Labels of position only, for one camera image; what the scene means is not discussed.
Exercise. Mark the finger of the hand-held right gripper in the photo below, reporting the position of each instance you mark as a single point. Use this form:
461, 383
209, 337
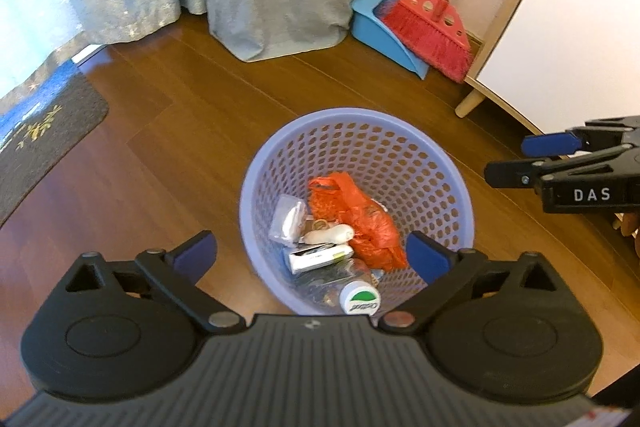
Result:
550, 143
510, 174

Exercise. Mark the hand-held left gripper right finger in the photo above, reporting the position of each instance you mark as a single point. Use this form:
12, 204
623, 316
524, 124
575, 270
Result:
425, 254

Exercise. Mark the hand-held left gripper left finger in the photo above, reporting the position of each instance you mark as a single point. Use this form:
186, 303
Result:
197, 252

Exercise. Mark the orange plastic bag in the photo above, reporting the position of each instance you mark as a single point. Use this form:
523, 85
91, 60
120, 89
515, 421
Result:
370, 227

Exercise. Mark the clear plastic bottle green label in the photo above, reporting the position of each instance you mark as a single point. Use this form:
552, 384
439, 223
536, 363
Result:
360, 297

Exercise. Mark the clear plastic packet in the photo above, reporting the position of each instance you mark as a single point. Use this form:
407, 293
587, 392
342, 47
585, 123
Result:
287, 219

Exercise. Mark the white plastic piece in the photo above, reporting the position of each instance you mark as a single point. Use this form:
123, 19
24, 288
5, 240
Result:
327, 236

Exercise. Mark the white printed cardboard box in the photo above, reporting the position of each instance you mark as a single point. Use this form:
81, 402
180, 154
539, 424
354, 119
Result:
315, 259

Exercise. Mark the lavender plastic mesh basket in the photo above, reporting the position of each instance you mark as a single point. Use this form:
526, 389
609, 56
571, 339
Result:
350, 142

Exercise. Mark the grey floor mat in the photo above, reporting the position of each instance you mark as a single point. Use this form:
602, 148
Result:
60, 122

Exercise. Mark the white cabinet wooden frame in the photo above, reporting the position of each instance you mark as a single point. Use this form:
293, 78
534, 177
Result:
575, 32

